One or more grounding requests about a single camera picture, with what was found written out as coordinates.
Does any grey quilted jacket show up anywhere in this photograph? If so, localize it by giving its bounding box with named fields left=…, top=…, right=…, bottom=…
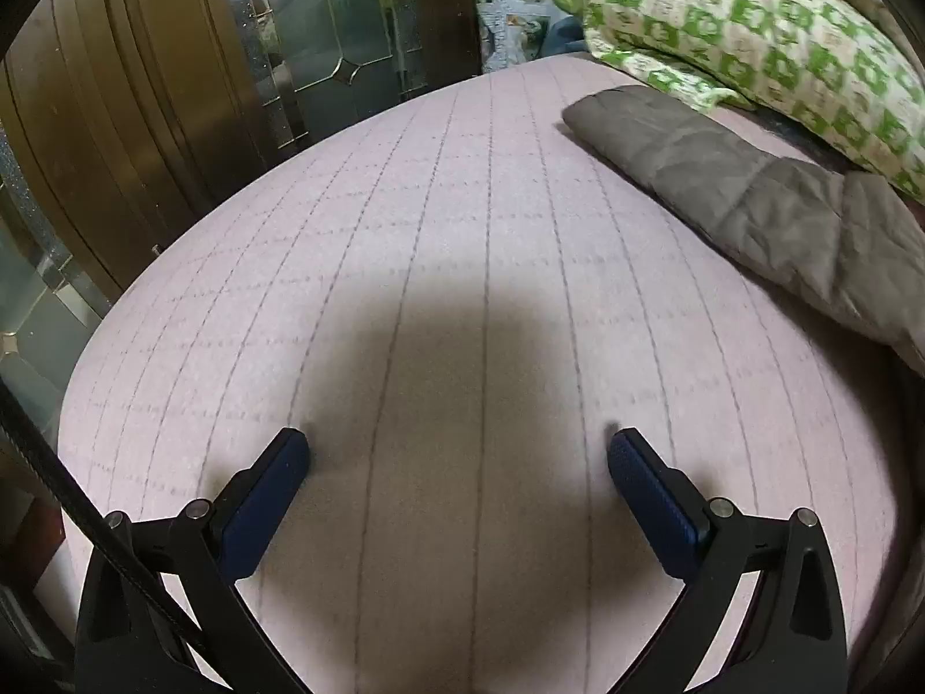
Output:
left=562, top=84, right=925, bottom=377

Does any green patterned pillow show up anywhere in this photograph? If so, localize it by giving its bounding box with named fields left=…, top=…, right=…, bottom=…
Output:
left=547, top=0, right=925, bottom=198

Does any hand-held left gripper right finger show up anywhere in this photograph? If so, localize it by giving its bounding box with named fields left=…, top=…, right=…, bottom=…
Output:
left=605, top=426, right=846, bottom=694

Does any black cable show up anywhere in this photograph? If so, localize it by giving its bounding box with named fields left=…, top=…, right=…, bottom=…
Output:
left=0, top=376, right=218, bottom=673

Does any bed with pink sheet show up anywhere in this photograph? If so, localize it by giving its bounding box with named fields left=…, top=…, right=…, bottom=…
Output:
left=58, top=58, right=915, bottom=694

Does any printed plastic bag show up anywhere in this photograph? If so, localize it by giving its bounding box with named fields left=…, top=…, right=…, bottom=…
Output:
left=466, top=0, right=579, bottom=73

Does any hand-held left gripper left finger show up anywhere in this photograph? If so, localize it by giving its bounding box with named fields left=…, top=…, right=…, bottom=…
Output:
left=76, top=428, right=312, bottom=694

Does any wooden wardrobe with glass doors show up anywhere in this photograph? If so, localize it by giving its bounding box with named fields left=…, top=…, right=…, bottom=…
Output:
left=0, top=0, right=484, bottom=406

